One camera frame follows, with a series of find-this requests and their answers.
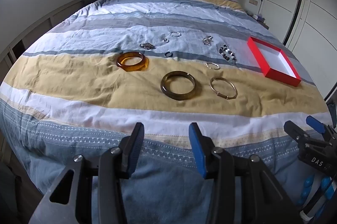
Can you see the dark olive bangle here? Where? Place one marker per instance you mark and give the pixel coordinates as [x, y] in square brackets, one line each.
[179, 85]

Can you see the striped bed duvet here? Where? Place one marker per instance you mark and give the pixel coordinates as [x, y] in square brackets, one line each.
[166, 111]

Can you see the amber resin bangle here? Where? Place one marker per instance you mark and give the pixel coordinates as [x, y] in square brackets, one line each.
[131, 61]

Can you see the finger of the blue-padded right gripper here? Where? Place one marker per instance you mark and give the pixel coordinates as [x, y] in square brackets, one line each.
[325, 130]

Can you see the red jewelry box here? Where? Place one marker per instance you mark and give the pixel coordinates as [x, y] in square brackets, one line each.
[273, 62]

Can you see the white wardrobe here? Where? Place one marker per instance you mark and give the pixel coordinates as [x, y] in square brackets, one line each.
[308, 29]

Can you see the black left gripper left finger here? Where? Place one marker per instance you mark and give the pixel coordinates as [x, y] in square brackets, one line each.
[116, 164]

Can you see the wooden nightstand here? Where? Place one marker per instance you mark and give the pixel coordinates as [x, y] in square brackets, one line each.
[259, 18]

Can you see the low wooden shelf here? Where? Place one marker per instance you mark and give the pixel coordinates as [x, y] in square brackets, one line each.
[24, 40]

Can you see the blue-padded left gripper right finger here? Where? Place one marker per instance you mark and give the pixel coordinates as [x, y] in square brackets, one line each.
[218, 165]

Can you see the thin gold bangle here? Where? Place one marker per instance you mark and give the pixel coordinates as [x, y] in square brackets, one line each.
[223, 88]

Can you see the silver brooch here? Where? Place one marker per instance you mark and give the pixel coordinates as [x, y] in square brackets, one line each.
[147, 46]

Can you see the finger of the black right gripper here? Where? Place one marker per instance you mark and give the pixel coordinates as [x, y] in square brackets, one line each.
[298, 135]

